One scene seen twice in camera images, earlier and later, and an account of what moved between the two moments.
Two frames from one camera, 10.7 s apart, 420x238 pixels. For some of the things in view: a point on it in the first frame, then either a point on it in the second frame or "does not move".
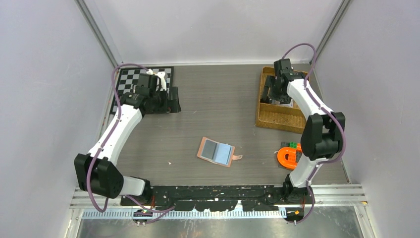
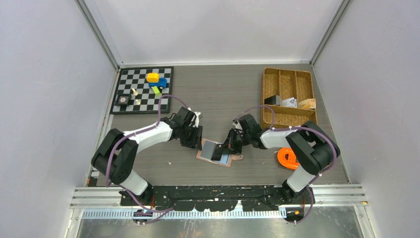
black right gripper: x=271 y=81 to x=231 y=142
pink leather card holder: x=221 y=153 does not move
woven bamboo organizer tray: x=282 y=118 does not move
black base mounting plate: x=215 y=198 does not move
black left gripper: x=173 y=105 to x=195 y=142
